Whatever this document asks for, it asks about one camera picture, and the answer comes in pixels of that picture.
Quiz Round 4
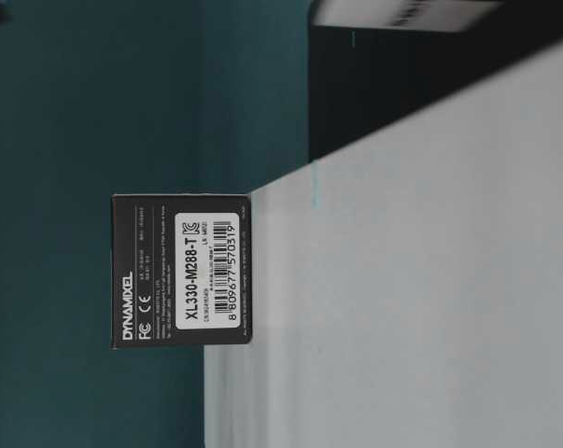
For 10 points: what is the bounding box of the black dynamixel box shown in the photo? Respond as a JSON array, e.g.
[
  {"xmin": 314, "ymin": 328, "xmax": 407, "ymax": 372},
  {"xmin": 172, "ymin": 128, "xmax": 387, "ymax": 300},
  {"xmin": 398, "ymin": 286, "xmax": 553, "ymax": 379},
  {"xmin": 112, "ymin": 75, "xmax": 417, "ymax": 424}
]
[
  {"xmin": 110, "ymin": 194, "xmax": 252, "ymax": 349},
  {"xmin": 310, "ymin": 0, "xmax": 502, "ymax": 33}
]

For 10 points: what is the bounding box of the white base board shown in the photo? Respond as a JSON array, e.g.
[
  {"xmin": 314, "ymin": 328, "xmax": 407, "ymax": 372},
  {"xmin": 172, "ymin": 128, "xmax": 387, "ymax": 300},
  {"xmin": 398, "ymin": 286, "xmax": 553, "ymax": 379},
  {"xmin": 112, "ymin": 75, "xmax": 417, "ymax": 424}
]
[{"xmin": 204, "ymin": 41, "xmax": 563, "ymax": 447}]

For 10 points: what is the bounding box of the black base board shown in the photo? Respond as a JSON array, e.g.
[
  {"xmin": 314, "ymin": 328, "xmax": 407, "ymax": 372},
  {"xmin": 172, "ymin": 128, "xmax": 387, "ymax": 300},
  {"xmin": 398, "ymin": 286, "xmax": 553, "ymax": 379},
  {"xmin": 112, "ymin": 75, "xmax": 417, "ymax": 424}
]
[{"xmin": 307, "ymin": 1, "xmax": 563, "ymax": 160}]

